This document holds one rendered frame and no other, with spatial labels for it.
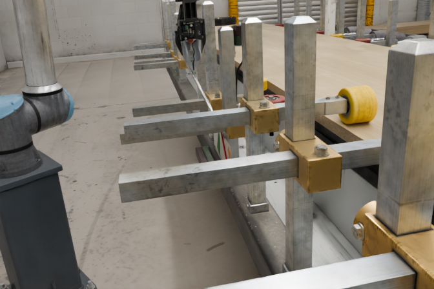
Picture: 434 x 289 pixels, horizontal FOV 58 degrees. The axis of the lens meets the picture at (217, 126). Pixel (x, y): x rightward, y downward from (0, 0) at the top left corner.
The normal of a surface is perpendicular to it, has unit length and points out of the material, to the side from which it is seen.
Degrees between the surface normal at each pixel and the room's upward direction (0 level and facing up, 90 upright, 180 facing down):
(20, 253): 90
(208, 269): 0
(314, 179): 90
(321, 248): 0
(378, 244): 90
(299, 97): 90
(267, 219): 0
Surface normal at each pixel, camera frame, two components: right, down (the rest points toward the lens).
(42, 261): 0.69, 0.19
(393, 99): -0.98, 0.12
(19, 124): 0.87, 0.11
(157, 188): 0.20, 0.30
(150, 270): -0.06, -0.94
